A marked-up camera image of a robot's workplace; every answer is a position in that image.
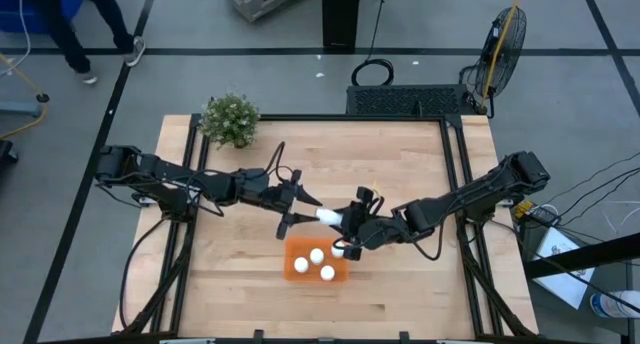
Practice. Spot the grey moulded packaging tray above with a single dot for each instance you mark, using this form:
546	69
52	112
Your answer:
250	6

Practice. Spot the person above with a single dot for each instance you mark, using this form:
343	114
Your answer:
65	34

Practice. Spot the white pill bottle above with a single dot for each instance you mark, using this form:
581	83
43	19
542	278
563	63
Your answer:
301	264
328	216
316	255
338	252
327	272

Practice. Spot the black floor fan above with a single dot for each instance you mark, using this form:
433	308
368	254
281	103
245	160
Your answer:
512	54

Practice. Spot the black metal beam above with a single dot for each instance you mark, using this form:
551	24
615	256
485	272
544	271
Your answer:
575	258

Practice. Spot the white cardboard box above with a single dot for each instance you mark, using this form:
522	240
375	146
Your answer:
562	288

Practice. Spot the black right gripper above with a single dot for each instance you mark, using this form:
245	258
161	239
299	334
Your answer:
372	231

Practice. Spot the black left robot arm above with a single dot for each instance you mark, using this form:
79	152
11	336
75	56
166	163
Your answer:
170	176

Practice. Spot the orange plastic basket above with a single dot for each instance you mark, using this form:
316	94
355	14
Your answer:
295	246

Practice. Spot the black perforated metal case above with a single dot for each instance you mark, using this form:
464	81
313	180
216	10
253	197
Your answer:
405	100

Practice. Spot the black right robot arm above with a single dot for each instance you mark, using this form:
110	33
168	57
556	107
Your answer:
475	191

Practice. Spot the grey stand with black wheel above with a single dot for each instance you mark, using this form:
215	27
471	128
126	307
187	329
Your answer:
20	108

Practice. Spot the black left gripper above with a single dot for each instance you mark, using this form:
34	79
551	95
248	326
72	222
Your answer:
280	198

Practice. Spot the blue plastic bin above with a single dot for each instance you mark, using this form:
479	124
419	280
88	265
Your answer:
10	19

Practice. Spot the small green potted plant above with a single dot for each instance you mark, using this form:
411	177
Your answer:
230	120

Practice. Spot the black floor object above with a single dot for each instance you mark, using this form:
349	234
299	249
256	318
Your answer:
7	151

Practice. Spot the black metal table frame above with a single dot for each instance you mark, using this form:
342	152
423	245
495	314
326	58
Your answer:
350	117

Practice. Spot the yellow black power adapter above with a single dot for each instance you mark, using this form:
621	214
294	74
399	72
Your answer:
535	213

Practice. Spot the black upright post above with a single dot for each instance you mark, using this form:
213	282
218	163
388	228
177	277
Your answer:
341	14

